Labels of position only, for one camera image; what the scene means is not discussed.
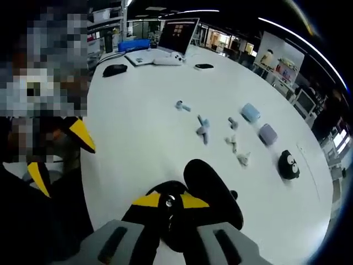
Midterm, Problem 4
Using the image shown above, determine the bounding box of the ceiling light strip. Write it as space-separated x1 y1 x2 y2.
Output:
258 17 347 89

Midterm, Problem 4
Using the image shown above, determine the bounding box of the purple earbud case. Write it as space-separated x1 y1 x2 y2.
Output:
258 123 279 146

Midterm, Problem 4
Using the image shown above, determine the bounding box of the white table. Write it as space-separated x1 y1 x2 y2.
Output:
79 41 336 265

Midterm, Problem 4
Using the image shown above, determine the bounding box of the grey metal shelf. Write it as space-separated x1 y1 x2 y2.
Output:
87 0 129 60

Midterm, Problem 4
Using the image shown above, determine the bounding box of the black computer mouse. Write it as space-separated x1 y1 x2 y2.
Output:
102 63 128 77

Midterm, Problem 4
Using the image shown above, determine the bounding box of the white office chair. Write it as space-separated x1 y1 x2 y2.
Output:
293 89 314 119

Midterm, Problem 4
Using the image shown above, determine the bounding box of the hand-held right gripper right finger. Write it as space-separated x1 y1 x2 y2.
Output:
169 192 275 265

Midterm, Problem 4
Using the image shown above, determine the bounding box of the blue plastic box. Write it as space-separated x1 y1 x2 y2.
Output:
117 38 151 52

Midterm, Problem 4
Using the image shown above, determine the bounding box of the light blue earbud case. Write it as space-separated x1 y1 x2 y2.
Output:
240 103 261 122

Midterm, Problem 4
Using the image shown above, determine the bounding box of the silver laptop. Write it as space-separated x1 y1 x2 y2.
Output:
124 18 200 67

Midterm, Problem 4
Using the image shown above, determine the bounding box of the black googly-eyed earbud case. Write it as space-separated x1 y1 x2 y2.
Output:
277 150 301 182

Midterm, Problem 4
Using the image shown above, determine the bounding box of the black oval earbud case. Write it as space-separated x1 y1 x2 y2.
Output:
183 158 245 230

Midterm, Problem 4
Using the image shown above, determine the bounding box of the display shelf with colourful items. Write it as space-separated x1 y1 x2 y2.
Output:
275 56 300 83

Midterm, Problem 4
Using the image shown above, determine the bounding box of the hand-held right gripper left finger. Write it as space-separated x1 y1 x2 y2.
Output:
55 192 169 265

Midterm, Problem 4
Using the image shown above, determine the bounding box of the light blue earbud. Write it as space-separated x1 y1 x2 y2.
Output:
197 114 211 129
175 99 192 113

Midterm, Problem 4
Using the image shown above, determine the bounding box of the person in dark shirt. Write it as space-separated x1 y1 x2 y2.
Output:
0 162 94 265

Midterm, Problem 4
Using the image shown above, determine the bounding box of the white game controller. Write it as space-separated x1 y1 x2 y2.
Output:
153 52 186 66

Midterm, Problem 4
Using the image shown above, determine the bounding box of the dark water bottle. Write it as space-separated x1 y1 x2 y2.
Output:
104 30 114 53

